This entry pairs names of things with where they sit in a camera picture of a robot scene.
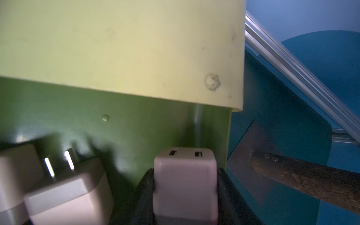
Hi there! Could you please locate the dark metal tree base plate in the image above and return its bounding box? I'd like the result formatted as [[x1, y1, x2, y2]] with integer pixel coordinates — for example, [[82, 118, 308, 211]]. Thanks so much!
[[227, 121, 280, 205]]

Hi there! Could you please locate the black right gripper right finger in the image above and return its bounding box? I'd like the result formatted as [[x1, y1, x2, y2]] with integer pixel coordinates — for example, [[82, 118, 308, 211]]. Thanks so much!
[[217, 168, 263, 225]]

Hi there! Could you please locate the pink plug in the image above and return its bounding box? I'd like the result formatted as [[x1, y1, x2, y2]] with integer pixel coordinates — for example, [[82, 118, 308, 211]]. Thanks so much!
[[1, 144, 44, 225], [153, 147, 218, 225], [23, 150, 114, 225]]

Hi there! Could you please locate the brown tree trunk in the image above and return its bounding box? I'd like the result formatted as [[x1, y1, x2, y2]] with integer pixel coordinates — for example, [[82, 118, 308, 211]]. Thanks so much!
[[251, 151, 360, 214]]

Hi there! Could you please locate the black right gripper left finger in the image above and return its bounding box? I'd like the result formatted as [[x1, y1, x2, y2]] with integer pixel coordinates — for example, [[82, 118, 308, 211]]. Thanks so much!
[[129, 169, 155, 225]]

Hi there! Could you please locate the green drawer cabinet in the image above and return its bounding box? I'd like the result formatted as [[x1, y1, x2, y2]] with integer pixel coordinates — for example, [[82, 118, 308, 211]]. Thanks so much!
[[1, 1, 246, 225]]

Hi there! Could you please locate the aluminium frame rail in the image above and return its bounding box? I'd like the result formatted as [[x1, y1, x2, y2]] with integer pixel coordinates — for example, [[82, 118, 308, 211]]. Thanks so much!
[[245, 12, 360, 142]]

